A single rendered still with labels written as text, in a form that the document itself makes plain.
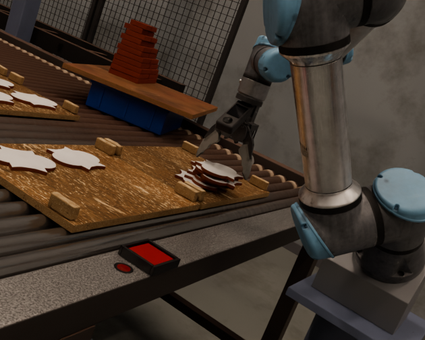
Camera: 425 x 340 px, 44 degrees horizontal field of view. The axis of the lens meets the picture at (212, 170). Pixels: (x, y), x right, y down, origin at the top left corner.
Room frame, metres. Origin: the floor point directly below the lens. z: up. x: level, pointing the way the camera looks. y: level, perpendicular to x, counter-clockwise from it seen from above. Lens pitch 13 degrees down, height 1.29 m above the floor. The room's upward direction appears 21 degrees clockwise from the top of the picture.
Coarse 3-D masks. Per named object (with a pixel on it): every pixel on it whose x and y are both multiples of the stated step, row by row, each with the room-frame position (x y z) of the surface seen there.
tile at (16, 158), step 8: (0, 152) 0.97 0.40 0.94; (8, 152) 0.99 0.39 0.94; (16, 152) 1.01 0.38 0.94; (24, 152) 1.02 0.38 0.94; (32, 152) 1.04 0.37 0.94; (0, 160) 0.93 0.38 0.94; (8, 160) 0.95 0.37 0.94; (16, 160) 0.96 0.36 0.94; (24, 160) 0.98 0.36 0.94; (32, 160) 1.00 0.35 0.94; (40, 160) 1.02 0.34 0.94; (48, 160) 1.03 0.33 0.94; (16, 168) 0.93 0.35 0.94; (24, 168) 0.95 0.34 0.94; (32, 168) 0.96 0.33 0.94; (40, 168) 0.97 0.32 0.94; (48, 168) 0.99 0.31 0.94
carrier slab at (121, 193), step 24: (0, 144) 1.04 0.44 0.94; (24, 144) 1.10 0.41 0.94; (48, 144) 1.17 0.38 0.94; (0, 168) 0.91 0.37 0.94; (72, 168) 1.07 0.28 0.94; (120, 168) 1.20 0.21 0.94; (24, 192) 0.85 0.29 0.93; (48, 192) 0.89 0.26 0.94; (72, 192) 0.93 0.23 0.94; (96, 192) 0.98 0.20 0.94; (120, 192) 1.03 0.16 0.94; (144, 192) 1.09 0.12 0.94; (168, 192) 1.15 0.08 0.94; (48, 216) 0.82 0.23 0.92; (96, 216) 0.86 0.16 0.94; (120, 216) 0.91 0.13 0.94; (144, 216) 0.97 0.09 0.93
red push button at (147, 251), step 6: (138, 246) 0.82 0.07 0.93; (144, 246) 0.83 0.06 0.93; (150, 246) 0.84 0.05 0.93; (138, 252) 0.80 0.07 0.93; (144, 252) 0.81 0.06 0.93; (150, 252) 0.82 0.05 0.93; (156, 252) 0.83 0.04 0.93; (162, 252) 0.83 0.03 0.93; (150, 258) 0.79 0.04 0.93; (156, 258) 0.80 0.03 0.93; (162, 258) 0.81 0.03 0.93; (168, 258) 0.82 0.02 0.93
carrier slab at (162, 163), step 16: (128, 160) 1.29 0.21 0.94; (144, 160) 1.35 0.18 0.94; (160, 160) 1.42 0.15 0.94; (176, 160) 1.49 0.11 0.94; (192, 160) 1.56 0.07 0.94; (160, 176) 1.26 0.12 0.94; (208, 192) 1.28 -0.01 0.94; (224, 192) 1.34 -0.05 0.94; (240, 192) 1.40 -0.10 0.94; (256, 192) 1.47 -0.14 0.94
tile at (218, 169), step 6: (198, 162) 1.31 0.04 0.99; (204, 162) 1.33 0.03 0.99; (210, 162) 1.36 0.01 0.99; (204, 168) 1.27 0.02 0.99; (210, 168) 1.29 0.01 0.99; (216, 168) 1.31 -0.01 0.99; (222, 168) 1.34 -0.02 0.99; (228, 168) 1.37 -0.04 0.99; (210, 174) 1.26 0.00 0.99; (216, 174) 1.26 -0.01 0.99; (222, 174) 1.27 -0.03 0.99; (228, 174) 1.30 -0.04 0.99; (234, 174) 1.32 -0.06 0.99
